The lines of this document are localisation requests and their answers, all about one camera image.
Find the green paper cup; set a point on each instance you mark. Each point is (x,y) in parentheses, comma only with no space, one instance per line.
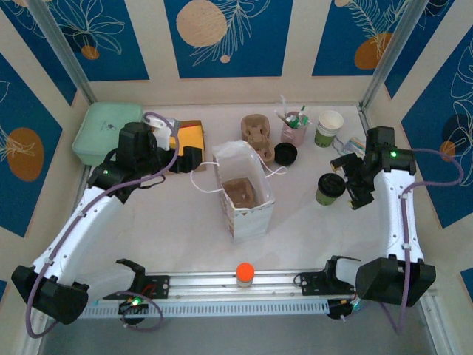
(325,200)

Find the white paper bag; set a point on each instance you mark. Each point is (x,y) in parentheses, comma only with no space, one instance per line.
(251,225)

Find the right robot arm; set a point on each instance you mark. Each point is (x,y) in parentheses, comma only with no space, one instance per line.
(401,222)

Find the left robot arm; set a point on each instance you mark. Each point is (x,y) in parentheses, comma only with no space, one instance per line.
(77,233)

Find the yellow napkin stack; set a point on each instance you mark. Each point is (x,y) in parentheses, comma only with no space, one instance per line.
(196,137)

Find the metal tongs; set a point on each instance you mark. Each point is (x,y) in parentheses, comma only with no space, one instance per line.
(337,143)

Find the sachet packet bundle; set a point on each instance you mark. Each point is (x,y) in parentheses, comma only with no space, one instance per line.
(354,146)

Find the brown cardboard napkin box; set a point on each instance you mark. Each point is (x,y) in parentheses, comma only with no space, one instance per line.
(188,122)

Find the paper cup stack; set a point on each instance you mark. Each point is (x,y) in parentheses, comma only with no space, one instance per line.
(329,127)

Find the mint green zip pouch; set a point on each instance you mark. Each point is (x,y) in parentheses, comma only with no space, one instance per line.
(99,125)

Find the green white sachet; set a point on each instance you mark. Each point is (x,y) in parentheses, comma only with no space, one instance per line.
(306,121)
(294,121)

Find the pink holder cup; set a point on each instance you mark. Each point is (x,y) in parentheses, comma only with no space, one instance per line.
(293,135)

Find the wooden stirrer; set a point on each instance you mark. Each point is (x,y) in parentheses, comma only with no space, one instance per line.
(279,115)

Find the tall white wrapped straw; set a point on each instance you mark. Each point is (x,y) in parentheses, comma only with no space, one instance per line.
(284,105)

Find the black controller board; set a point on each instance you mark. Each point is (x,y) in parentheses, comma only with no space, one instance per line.
(133,305)
(341,308)

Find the orange capped jar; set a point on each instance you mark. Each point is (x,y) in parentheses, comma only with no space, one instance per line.
(245,271)

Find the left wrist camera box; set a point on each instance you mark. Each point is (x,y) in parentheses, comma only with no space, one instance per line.
(166,131)

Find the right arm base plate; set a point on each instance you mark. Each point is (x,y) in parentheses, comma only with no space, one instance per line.
(310,283)

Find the aluminium frame post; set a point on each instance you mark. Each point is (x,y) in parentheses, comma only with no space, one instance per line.
(391,51)
(63,48)

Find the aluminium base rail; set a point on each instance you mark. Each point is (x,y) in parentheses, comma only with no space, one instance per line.
(207,281)

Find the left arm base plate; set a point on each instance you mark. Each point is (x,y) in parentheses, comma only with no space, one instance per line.
(159,286)

